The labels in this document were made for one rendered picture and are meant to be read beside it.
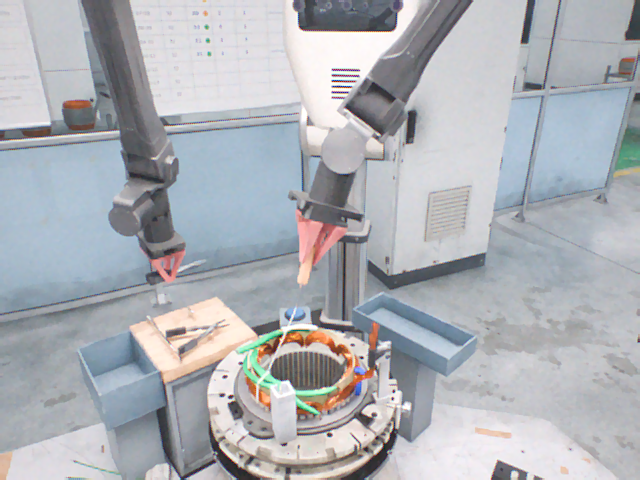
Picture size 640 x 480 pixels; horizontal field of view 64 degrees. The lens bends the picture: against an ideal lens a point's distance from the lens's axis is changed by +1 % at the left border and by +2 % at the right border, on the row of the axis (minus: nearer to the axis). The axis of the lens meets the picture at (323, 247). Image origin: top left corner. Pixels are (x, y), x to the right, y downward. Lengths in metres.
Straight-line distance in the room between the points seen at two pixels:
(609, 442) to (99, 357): 2.09
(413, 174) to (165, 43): 1.51
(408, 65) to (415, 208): 2.49
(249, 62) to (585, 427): 2.44
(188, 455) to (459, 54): 2.51
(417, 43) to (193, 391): 0.76
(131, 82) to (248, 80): 2.19
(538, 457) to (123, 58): 1.12
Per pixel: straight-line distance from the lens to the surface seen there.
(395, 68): 0.70
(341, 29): 1.09
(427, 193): 3.17
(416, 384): 1.14
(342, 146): 0.65
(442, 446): 1.26
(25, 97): 2.87
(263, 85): 3.03
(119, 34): 0.80
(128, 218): 0.91
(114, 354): 1.17
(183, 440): 1.14
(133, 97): 0.85
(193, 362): 1.02
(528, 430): 1.35
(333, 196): 0.72
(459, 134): 3.19
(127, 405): 1.03
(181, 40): 2.90
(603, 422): 2.69
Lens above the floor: 1.68
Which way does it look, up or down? 26 degrees down
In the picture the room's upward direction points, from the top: straight up
